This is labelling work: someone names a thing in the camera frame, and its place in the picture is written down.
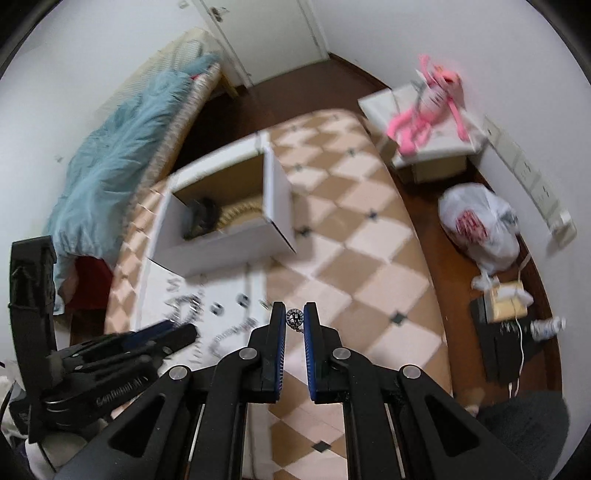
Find red cloth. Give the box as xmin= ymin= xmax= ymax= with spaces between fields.
xmin=69 ymin=256 xmax=116 ymax=334

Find checkered beige blanket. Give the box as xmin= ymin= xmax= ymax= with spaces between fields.
xmin=104 ymin=108 xmax=454 ymax=480

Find clear plastic bottle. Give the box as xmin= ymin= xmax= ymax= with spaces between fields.
xmin=530 ymin=316 xmax=568 ymax=343

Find silver chain bracelet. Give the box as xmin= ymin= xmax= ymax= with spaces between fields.
xmin=208 ymin=318 xmax=259 ymax=357

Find white plastic bag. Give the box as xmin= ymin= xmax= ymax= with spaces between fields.
xmin=438 ymin=182 xmax=522 ymax=291

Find pink plush toy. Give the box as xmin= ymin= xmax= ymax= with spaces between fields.
xmin=385 ymin=54 xmax=470 ymax=156

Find white wall socket panel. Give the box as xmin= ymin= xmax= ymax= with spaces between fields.
xmin=482 ymin=115 xmax=578 ymax=248

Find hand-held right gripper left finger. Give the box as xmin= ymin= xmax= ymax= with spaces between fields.
xmin=53 ymin=301 xmax=289 ymax=480

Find white cable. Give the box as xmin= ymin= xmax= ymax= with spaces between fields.
xmin=508 ymin=251 xmax=532 ymax=398

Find dark jewelry pouch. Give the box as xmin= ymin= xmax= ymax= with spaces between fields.
xmin=184 ymin=198 xmax=225 ymax=239

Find light blue fluffy blanket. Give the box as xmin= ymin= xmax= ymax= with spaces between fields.
xmin=45 ymin=53 xmax=223 ymax=315

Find wooden bead bracelet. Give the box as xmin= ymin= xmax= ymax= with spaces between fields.
xmin=217 ymin=199 xmax=264 ymax=228

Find white paper sheet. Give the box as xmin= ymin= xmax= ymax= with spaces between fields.
xmin=134 ymin=261 xmax=274 ymax=370

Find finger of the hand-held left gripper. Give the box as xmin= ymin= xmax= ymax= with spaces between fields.
xmin=81 ymin=323 xmax=198 ymax=376
xmin=88 ymin=320 xmax=174 ymax=357

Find white cardboard box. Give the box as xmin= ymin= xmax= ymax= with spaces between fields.
xmin=148 ymin=130 xmax=297 ymax=278

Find beige woven mattress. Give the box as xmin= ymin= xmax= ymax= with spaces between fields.
xmin=115 ymin=27 xmax=241 ymax=186

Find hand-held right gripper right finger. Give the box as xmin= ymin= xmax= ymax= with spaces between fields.
xmin=302 ymin=301 xmax=532 ymax=480

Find white nightstand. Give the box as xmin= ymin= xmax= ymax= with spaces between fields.
xmin=358 ymin=80 xmax=490 ymax=185

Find dark grey round cushion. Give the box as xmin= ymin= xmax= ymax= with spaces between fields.
xmin=475 ymin=392 xmax=571 ymax=480

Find white door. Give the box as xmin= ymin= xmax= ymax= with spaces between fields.
xmin=194 ymin=0 xmax=331 ymax=88

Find beige small box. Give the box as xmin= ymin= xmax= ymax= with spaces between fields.
xmin=489 ymin=282 xmax=534 ymax=324

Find black box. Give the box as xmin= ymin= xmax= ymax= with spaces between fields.
xmin=470 ymin=295 xmax=546 ymax=384

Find silver chain necklace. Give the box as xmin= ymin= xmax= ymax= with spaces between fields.
xmin=168 ymin=293 xmax=206 ymax=329

